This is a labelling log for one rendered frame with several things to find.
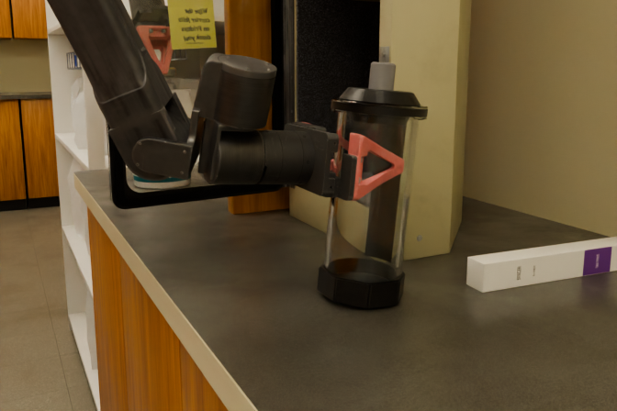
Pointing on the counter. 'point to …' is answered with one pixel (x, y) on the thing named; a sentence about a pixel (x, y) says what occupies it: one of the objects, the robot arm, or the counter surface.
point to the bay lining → (330, 46)
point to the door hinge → (288, 43)
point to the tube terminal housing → (415, 77)
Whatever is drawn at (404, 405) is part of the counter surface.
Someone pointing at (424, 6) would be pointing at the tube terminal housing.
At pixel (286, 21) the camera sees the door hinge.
